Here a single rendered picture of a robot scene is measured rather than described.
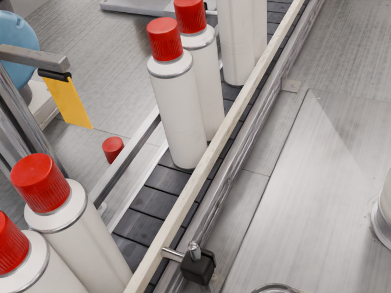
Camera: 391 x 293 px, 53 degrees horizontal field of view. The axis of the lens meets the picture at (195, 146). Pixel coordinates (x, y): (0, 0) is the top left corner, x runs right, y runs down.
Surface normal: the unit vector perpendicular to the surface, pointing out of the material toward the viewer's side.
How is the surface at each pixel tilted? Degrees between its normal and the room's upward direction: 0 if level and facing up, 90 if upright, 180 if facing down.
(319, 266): 0
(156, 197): 0
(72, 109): 90
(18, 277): 42
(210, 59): 90
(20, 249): 90
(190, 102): 90
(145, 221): 0
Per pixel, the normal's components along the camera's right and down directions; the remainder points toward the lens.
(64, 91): -0.43, 0.70
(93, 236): 0.86, 0.28
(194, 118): 0.62, 0.52
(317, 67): -0.14, -0.67
